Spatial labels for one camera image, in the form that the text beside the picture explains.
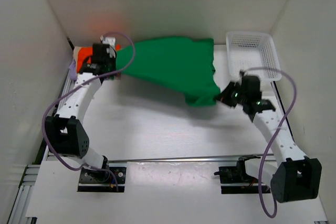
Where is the purple t shirt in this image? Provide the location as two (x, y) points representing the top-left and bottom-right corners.
(69, 59), (77, 81)

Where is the beige t shirt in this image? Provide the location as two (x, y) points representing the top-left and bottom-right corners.
(73, 46), (81, 63)

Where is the orange t shirt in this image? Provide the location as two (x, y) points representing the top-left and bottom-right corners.
(76, 45), (121, 74)

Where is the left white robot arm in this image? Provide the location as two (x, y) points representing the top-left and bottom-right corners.
(42, 38), (117, 173)

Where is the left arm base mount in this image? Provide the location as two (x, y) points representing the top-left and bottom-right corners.
(77, 164), (127, 193)

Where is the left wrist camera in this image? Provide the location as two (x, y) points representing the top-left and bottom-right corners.
(100, 36), (116, 49)

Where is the white plastic basket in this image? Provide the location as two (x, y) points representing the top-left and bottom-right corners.
(226, 31), (282, 83)

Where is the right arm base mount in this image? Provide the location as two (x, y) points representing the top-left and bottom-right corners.
(214, 155), (261, 195)

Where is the green t shirt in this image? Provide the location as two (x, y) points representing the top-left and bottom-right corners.
(116, 37), (221, 106)

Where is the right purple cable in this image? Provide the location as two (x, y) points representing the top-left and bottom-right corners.
(240, 67), (298, 218)

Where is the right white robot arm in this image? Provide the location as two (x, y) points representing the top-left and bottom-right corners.
(216, 75), (322, 203)

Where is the aluminium frame rail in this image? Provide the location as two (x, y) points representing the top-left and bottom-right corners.
(7, 77), (329, 224)

